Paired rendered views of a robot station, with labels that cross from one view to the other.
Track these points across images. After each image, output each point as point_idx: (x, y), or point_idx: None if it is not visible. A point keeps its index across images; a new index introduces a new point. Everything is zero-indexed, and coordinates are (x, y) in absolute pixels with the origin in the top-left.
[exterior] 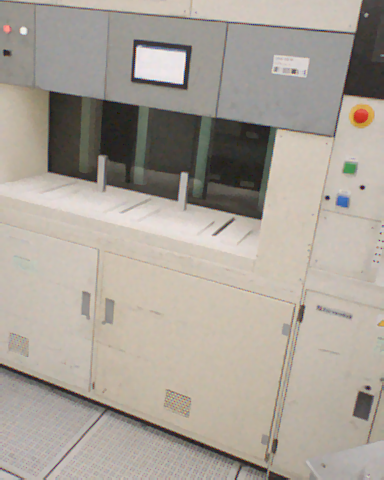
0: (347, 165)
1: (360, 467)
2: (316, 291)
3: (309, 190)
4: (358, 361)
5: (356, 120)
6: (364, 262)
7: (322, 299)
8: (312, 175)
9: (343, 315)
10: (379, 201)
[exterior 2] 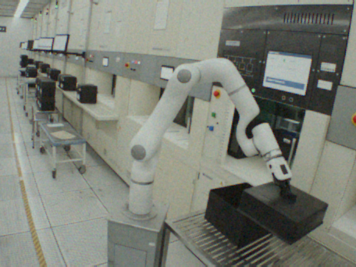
0: (211, 113)
1: None
2: (203, 166)
3: (202, 122)
4: None
5: (213, 95)
6: (217, 155)
7: (204, 170)
8: (203, 116)
9: (209, 178)
10: (222, 129)
